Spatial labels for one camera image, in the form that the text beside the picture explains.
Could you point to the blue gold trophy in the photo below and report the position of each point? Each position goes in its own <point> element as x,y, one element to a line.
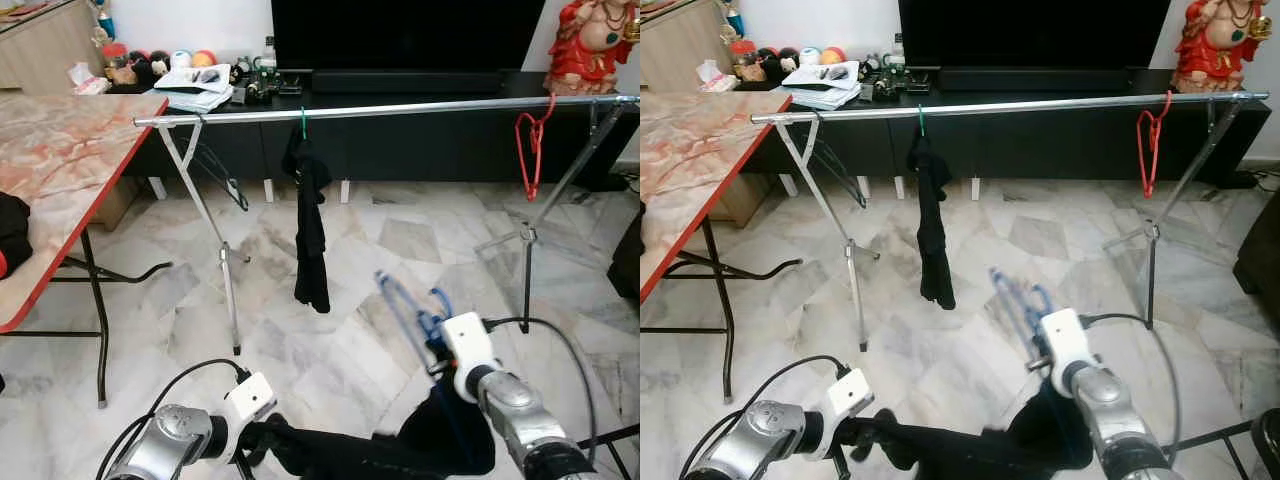
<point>102,20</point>
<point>735,20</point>

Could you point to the dark sofa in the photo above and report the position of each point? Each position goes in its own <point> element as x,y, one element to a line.
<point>1262,250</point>

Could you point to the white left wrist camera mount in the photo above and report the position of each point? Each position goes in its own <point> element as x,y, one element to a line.
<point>250,400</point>
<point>850,400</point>

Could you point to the black soundbar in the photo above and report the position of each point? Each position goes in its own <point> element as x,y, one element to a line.
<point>1030,80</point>
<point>400,82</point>

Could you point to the red buddha statue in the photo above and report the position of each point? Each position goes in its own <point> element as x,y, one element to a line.
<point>590,50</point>
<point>1215,50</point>

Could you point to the clear plastic bottle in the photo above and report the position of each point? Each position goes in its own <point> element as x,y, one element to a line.
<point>268,55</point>
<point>897,52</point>

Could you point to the silver metal clothes rack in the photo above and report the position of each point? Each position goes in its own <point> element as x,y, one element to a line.
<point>1030,105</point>
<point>400,108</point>

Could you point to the red plastic hanger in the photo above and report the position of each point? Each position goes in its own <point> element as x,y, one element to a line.
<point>532,192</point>
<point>1152,188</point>

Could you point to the green plastic hanger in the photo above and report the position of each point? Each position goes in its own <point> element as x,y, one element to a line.
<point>303,125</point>
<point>921,122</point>

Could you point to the black plush toy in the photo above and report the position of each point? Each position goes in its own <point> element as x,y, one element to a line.
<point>775,60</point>
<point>150,65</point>

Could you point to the jar with red lid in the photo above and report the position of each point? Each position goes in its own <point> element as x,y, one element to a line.
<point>742,48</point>
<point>115,50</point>

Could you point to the black flat screen television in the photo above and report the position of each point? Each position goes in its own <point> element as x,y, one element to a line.
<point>1030,35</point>
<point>400,35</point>

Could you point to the black television console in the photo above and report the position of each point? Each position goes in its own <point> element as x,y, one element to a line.
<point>420,150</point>
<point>1050,150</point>

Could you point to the blue plastic hanger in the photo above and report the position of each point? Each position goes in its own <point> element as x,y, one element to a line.
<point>1025,320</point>
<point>430,325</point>

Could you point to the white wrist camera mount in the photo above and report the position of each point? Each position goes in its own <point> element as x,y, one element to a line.
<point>1062,340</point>
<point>470,345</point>
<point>250,400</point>
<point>850,400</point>

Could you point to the marble pattern table red edge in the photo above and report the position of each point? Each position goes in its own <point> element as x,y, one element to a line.
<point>690,160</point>
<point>60,160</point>

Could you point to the yellow red ball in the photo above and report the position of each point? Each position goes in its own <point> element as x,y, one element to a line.
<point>204,59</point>
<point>832,56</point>

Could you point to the white blue ball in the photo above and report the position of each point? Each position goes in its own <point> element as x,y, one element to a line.
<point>809,56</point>
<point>181,59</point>

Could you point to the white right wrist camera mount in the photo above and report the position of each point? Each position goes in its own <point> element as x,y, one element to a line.
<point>470,345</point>
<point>1062,340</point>

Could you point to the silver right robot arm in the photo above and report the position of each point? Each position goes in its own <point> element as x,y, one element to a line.
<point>520,420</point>
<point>1110,420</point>

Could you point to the white paper stack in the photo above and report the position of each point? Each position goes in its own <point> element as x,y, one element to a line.
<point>195,95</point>
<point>820,92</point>

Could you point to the pink tissue pack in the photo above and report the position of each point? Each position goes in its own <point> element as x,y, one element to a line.
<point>88,82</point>
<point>715,78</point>

